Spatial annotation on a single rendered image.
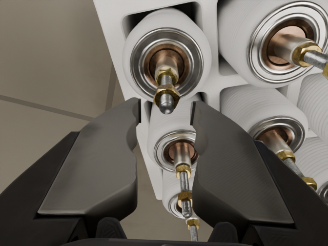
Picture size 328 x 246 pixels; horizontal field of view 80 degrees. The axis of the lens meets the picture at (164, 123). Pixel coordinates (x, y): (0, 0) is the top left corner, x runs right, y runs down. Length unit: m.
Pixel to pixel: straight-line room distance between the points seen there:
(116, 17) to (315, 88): 0.29
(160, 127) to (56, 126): 0.42
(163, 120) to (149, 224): 0.70
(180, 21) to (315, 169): 0.30
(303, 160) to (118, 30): 0.35
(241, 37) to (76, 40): 0.37
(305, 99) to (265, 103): 0.10
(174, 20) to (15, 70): 0.46
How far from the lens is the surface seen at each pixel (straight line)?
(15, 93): 0.63
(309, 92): 0.36
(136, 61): 0.21
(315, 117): 0.34
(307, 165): 0.40
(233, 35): 0.24
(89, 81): 0.52
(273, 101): 0.28
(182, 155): 0.25
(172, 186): 0.33
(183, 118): 0.25
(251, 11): 0.23
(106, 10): 0.28
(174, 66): 0.19
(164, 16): 0.21
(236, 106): 0.29
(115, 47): 0.29
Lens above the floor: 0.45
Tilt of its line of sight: 57 degrees down
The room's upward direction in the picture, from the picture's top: 179 degrees counter-clockwise
